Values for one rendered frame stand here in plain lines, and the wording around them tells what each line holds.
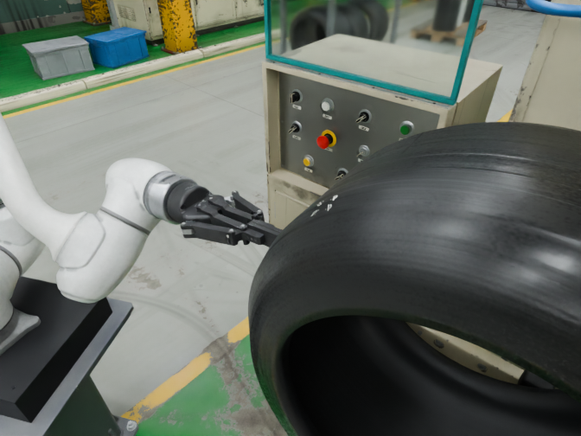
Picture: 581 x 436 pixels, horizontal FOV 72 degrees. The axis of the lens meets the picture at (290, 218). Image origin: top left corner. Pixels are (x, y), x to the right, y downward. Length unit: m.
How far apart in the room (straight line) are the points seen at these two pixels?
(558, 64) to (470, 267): 0.35
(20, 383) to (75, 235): 0.50
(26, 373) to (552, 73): 1.19
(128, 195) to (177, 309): 1.43
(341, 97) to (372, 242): 0.84
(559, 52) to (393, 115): 0.55
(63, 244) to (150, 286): 1.55
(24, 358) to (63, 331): 0.10
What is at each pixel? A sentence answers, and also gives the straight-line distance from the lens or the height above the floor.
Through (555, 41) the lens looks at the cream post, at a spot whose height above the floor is 1.49.
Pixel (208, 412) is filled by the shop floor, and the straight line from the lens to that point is 1.83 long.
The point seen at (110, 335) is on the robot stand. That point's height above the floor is 0.65.
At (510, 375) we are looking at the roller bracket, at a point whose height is 0.95.
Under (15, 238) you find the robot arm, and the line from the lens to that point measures 1.24.
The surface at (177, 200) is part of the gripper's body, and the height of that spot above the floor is 1.23.
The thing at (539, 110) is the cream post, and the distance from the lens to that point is 0.62.
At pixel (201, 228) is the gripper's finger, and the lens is 0.64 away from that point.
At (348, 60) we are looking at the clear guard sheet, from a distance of 1.08.
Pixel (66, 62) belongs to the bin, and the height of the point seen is 0.15.
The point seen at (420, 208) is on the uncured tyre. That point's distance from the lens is 0.33.
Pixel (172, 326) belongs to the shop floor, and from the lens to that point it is 2.10.
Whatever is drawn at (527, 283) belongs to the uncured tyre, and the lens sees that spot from 0.31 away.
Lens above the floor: 1.62
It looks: 38 degrees down
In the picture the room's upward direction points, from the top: straight up
